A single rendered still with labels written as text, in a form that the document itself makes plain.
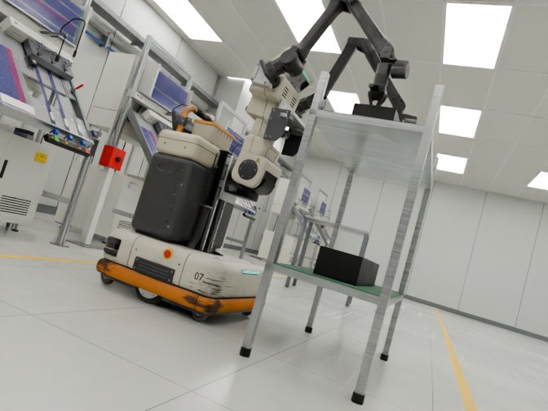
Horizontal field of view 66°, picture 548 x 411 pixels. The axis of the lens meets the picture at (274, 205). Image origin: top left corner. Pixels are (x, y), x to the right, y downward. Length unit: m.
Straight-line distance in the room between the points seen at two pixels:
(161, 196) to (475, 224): 9.67
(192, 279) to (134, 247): 0.35
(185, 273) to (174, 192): 0.39
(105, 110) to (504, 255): 9.24
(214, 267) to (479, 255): 9.62
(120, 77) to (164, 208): 2.43
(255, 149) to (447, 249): 9.27
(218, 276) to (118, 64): 2.94
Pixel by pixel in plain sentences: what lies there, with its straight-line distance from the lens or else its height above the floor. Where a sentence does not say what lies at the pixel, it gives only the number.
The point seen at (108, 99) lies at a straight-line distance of 4.32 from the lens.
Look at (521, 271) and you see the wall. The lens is 11.20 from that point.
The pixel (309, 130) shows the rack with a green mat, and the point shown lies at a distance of 1.62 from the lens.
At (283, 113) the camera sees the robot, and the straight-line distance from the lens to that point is 2.06.
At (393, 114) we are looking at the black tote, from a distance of 1.77.
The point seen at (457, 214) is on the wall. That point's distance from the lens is 11.17.
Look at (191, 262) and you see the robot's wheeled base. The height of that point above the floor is 0.24.
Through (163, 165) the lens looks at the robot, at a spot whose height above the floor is 0.63.
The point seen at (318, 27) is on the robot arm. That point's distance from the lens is 2.11.
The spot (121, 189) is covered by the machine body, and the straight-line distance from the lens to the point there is 3.91.
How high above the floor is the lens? 0.42
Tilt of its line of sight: 5 degrees up
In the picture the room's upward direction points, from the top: 16 degrees clockwise
